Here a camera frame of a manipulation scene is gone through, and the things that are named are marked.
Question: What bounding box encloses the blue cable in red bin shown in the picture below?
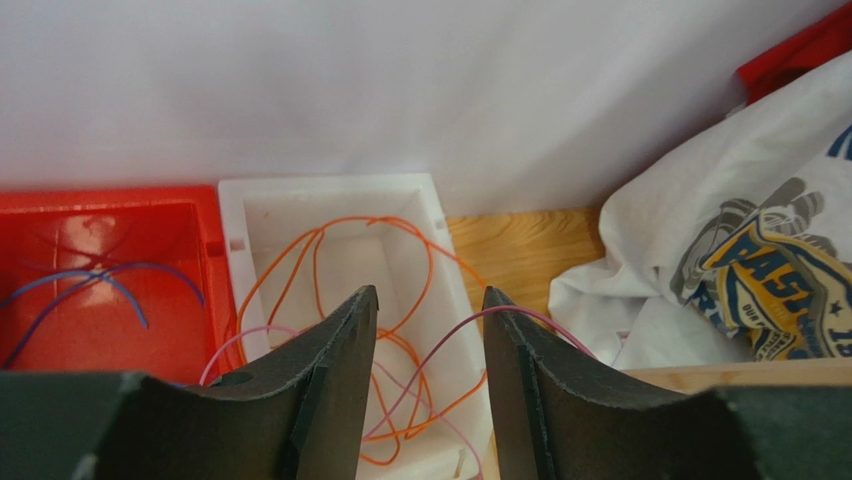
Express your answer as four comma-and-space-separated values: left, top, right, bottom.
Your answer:
0, 261, 206, 371

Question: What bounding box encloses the white small bin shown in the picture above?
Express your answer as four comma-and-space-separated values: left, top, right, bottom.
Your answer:
218, 174, 492, 479

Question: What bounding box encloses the red small bin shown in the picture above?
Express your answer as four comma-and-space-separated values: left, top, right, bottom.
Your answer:
1, 186, 241, 384

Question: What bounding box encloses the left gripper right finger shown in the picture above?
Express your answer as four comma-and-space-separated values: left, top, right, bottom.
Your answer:
483, 287, 851, 479

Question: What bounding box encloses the orange cable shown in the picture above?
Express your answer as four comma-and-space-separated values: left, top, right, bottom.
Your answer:
234, 215, 491, 467

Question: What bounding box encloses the white printed shirt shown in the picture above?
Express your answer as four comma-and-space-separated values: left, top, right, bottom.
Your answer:
548, 55, 851, 370

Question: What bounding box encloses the wooden rack pole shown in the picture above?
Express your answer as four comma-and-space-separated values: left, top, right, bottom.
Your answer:
624, 358, 851, 394

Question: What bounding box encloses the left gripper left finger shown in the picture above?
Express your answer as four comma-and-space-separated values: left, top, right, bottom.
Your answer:
1, 285, 379, 479

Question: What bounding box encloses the red garment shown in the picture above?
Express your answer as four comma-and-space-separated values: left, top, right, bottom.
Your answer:
736, 1, 851, 106

